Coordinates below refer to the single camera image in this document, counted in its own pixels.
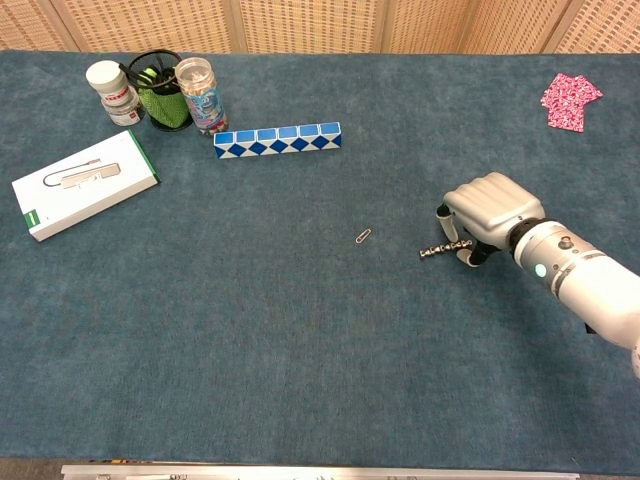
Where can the white green product box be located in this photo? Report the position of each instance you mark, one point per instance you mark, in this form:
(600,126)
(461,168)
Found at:
(85,184)

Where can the woven rattan folding screen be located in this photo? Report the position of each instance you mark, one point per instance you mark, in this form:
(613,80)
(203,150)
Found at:
(320,24)

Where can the small metal paper clip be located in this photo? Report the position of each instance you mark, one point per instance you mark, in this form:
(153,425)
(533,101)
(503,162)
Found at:
(363,235)

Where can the blue felt table cloth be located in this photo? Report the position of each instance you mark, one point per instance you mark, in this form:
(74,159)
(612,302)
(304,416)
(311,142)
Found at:
(300,320)

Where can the small white labelled jar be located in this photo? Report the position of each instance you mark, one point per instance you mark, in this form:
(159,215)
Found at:
(122,109)

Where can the green mesh cloth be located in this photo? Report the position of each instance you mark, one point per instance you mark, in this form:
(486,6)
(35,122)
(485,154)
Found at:
(162,104)

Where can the blue white snake cube puzzle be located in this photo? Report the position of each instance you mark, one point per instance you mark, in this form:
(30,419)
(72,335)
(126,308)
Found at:
(278,140)

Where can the black mesh pen holder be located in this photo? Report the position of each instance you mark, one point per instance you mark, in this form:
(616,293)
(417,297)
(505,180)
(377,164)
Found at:
(170,123)

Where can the clear plastic printed jar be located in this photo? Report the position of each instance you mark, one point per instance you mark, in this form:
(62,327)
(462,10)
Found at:
(200,93)

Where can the white lidded jar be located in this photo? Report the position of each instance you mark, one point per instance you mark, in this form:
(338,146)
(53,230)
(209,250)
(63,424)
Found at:
(107,80)

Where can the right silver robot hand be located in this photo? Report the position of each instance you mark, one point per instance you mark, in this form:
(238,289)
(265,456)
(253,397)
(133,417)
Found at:
(495,207)

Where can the pink patterned cloth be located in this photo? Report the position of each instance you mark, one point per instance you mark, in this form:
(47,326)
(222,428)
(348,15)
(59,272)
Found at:
(570,101)

